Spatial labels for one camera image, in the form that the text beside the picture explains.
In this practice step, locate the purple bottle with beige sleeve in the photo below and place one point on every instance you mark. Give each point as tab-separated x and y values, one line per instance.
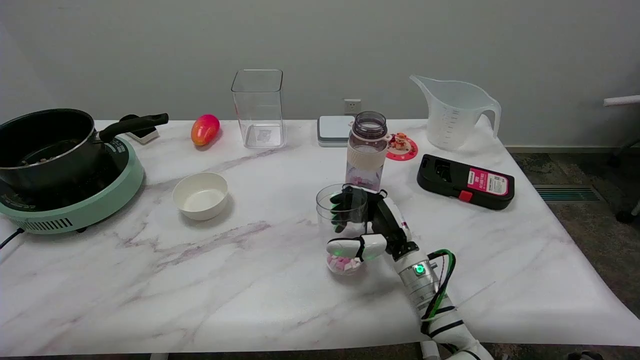
367	160

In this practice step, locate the white bowl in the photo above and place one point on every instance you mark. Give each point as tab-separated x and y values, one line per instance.
200	200

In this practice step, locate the red round cartoon coaster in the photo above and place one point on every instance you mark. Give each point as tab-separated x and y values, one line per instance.
405	150

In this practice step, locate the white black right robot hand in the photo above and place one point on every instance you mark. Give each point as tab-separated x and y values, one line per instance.
390	220

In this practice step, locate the floor vent grille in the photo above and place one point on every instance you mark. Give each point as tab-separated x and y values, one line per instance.
565	193

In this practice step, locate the white grey kitchen scale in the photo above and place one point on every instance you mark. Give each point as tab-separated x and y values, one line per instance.
334	129

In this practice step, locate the office chair base with casters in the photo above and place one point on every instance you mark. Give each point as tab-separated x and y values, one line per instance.
625	216

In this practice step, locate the white tube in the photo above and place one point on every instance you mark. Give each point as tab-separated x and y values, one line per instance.
622	100

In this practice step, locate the white wall socket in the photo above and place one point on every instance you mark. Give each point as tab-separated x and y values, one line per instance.
352	106

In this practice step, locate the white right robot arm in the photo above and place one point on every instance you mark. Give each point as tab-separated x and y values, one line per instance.
425	287

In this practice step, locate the white table leg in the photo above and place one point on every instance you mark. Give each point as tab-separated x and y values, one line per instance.
430	351
159	357

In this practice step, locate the clear square plastic container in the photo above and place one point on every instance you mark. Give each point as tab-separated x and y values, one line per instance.
258	100

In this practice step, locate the clear plastic measuring cup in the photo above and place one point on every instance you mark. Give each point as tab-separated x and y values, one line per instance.
324	212

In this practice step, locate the red orange mango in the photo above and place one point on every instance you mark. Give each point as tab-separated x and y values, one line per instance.
205	130

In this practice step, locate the pink white candy pieces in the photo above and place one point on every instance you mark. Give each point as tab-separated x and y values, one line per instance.
342	265

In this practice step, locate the green induction cooker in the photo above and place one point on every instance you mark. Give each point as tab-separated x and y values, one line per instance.
100	205

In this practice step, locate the black device with red label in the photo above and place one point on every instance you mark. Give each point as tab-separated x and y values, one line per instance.
450	182

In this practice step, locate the pink purple candy pieces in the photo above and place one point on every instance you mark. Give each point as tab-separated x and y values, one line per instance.
372	181

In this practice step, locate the large translucent measuring jug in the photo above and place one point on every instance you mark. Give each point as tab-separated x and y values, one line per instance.
450	115

